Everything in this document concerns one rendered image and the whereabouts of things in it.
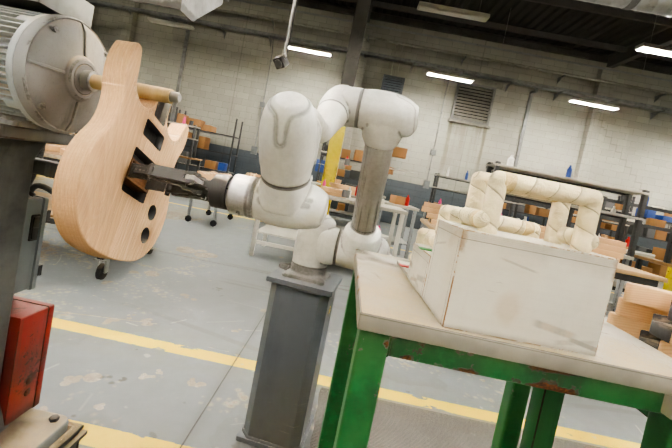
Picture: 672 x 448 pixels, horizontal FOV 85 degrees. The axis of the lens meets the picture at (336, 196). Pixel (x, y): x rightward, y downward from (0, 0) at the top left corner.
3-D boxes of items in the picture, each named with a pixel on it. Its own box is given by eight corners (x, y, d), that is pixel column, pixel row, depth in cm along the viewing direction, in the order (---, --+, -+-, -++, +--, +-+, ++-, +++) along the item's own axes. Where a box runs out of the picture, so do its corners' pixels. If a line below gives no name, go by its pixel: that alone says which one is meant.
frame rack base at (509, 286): (443, 328, 62) (464, 229, 61) (420, 298, 77) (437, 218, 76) (597, 357, 63) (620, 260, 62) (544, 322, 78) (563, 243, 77)
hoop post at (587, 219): (577, 251, 63) (589, 197, 63) (565, 247, 66) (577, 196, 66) (595, 254, 63) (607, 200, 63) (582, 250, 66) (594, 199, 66)
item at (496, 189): (481, 232, 63) (493, 178, 62) (474, 229, 66) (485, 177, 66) (499, 235, 63) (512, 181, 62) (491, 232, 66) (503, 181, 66)
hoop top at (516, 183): (491, 187, 63) (495, 168, 62) (483, 186, 66) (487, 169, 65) (605, 210, 63) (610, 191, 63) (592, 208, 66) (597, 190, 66)
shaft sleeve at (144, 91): (100, 76, 85) (98, 90, 85) (90, 72, 82) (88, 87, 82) (176, 91, 84) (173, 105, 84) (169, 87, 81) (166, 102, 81)
